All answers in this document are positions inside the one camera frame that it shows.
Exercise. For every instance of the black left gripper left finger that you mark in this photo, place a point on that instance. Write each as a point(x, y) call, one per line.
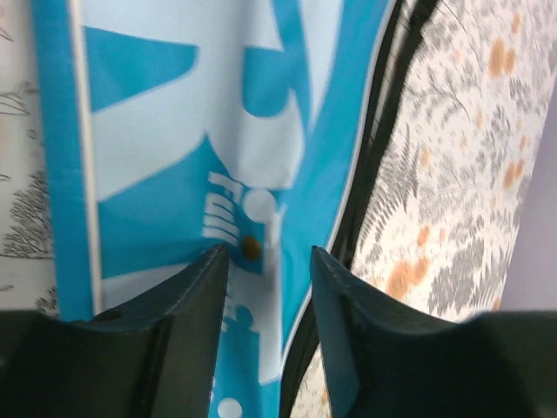
point(152, 356)

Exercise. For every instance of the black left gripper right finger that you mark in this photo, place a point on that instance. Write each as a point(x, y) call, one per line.
point(383, 358)

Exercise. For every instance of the blue racket bag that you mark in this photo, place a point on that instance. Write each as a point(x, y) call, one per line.
point(173, 126)

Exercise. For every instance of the floral tablecloth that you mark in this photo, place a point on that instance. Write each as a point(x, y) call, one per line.
point(456, 143)

